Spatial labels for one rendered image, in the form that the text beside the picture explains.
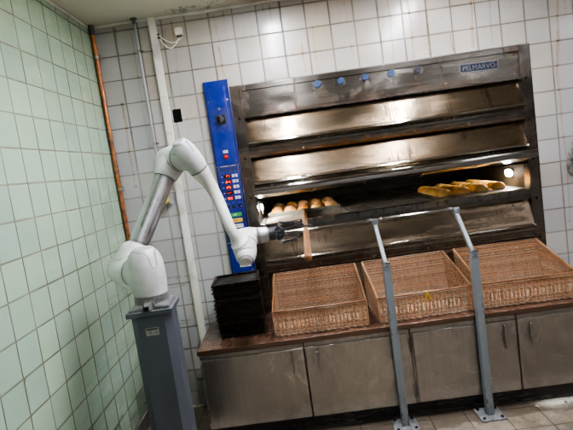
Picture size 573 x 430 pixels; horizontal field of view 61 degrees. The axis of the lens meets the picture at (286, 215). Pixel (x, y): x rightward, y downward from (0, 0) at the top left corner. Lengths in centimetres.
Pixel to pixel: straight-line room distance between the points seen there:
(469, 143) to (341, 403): 182
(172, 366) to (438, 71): 239
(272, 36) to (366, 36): 60
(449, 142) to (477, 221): 55
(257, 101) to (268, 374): 170
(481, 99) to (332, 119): 97
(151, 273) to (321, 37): 187
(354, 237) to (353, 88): 98
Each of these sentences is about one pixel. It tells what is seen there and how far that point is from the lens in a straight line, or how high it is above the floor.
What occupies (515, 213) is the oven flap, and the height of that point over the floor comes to 102.
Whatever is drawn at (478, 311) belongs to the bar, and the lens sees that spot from 291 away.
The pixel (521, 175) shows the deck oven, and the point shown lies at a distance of 366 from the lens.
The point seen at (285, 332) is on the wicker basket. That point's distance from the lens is 287.
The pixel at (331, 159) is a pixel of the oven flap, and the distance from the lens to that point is 321.
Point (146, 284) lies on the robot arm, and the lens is 226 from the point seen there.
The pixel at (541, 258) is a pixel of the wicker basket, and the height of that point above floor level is 73.
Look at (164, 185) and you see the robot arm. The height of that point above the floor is 154.
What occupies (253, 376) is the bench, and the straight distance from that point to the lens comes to 292.
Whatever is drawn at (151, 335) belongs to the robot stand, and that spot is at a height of 89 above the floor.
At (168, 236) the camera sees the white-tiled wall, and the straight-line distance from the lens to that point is 333.
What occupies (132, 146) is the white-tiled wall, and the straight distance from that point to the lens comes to 336.
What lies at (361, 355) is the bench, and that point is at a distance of 289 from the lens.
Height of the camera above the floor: 155
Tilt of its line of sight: 6 degrees down
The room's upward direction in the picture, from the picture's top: 8 degrees counter-clockwise
